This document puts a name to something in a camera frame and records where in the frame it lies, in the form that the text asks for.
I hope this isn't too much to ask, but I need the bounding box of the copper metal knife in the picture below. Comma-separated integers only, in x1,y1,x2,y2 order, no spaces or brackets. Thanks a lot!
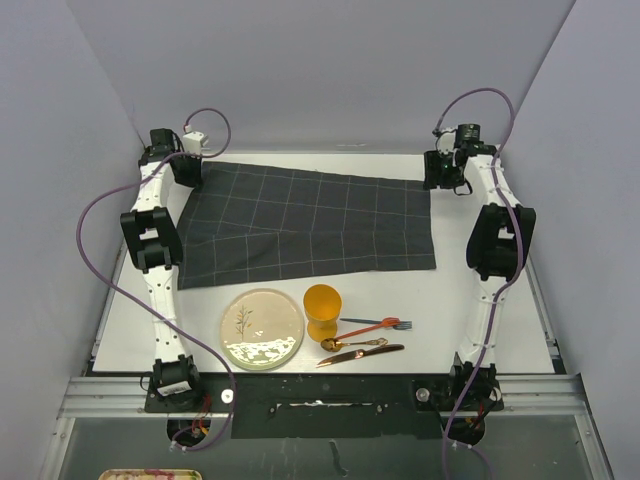
316,344,405,368

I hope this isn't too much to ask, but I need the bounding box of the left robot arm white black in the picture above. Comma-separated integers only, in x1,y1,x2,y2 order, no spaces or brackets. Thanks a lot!
120,129,204,411

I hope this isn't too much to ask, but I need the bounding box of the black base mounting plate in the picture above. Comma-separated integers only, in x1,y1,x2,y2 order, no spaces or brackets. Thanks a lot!
139,373,504,446

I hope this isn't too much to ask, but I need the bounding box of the beige plate with plant motif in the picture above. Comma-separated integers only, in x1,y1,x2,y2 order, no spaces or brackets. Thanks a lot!
219,288,305,371

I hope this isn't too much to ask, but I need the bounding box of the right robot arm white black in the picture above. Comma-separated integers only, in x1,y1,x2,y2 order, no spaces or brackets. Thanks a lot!
423,124,537,409

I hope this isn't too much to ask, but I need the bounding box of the dark grey checked cloth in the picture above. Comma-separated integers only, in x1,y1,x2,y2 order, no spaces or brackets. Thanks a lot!
178,162,436,290

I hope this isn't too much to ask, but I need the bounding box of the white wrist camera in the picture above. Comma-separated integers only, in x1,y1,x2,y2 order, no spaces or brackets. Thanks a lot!
433,127,457,156
181,131,209,155

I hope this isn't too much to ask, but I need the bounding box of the floral tray edge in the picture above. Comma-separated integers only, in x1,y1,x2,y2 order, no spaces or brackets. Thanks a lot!
98,468,203,480

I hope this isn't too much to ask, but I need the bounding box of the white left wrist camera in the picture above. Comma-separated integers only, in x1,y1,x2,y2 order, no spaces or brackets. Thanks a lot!
181,131,209,155

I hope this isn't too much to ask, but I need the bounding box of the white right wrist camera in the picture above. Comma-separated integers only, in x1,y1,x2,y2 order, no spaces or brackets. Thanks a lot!
433,127,457,156

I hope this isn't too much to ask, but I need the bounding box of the orange plastic fork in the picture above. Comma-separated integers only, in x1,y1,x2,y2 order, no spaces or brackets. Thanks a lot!
336,317,400,340

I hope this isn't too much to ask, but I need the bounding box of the gold metal spoon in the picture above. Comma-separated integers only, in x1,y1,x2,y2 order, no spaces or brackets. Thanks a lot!
320,338,388,352

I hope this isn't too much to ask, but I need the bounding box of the blue plastic fork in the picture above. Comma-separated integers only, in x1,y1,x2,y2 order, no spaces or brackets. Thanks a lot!
341,317,413,331

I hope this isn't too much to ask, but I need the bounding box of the orange plastic cup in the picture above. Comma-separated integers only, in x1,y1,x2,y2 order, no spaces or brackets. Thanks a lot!
303,284,343,343

